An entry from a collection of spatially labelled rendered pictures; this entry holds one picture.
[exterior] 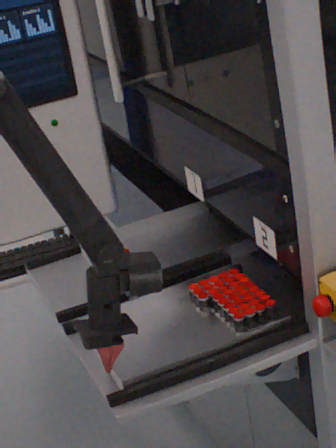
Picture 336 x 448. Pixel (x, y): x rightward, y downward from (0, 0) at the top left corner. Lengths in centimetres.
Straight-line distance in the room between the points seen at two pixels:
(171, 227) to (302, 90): 80
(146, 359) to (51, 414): 145
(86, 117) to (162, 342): 84
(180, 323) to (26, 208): 80
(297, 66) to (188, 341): 58
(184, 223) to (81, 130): 42
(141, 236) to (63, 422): 109
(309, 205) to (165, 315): 44
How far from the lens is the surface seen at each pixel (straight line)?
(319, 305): 141
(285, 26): 130
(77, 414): 295
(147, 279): 142
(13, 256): 221
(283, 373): 168
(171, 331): 163
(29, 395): 312
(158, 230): 204
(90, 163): 230
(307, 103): 134
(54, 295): 186
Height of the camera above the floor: 175
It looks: 25 degrees down
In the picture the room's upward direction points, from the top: 11 degrees counter-clockwise
